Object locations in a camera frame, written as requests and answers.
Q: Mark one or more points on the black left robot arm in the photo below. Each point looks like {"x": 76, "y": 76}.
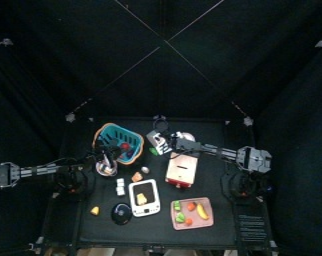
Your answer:
{"x": 37, "y": 170}

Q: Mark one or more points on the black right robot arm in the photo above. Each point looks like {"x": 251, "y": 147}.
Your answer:
{"x": 230, "y": 154}

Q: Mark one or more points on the orange squash half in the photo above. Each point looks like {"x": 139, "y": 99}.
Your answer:
{"x": 136, "y": 177}

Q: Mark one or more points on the small white bowl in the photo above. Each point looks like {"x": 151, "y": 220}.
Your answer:
{"x": 107, "y": 169}

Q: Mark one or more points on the green toy vegetable piece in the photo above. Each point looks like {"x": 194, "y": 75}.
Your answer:
{"x": 153, "y": 151}

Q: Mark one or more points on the teal basket with orange rim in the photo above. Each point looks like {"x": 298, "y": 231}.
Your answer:
{"x": 119, "y": 144}

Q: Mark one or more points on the red toy in basket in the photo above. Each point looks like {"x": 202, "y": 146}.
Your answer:
{"x": 125, "y": 146}

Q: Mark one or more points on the blue toy in basket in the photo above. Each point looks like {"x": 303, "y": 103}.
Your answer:
{"x": 131, "y": 154}

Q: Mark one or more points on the white cube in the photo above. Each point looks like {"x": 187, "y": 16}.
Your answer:
{"x": 120, "y": 191}
{"x": 120, "y": 182}

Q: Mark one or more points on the wooden toy box red base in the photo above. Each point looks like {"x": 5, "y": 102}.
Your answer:
{"x": 182, "y": 170}

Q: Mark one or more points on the small silver ball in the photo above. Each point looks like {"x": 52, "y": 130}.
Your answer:
{"x": 145, "y": 169}

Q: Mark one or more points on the yellow toy food piece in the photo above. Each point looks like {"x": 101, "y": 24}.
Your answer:
{"x": 141, "y": 199}

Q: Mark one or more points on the white kitchen scale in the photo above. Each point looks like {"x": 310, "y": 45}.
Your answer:
{"x": 144, "y": 198}

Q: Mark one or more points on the yellow toy cheese wedge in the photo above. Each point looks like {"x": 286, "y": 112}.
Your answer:
{"x": 95, "y": 210}

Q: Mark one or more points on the black round disc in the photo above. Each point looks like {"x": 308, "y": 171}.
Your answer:
{"x": 121, "y": 213}

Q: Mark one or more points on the green toy pepper piece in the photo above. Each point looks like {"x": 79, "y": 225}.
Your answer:
{"x": 177, "y": 205}

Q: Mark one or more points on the orange toy tomato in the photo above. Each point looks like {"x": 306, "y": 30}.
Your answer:
{"x": 191, "y": 206}

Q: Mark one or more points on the pink rectangular tray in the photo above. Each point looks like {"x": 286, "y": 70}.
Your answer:
{"x": 192, "y": 213}

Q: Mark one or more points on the yellow toy banana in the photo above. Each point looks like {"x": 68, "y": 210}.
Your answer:
{"x": 203, "y": 211}

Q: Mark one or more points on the green toy lime piece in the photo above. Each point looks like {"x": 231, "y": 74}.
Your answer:
{"x": 180, "y": 218}

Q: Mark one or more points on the small orange toy fruit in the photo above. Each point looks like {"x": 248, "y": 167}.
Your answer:
{"x": 188, "y": 221}

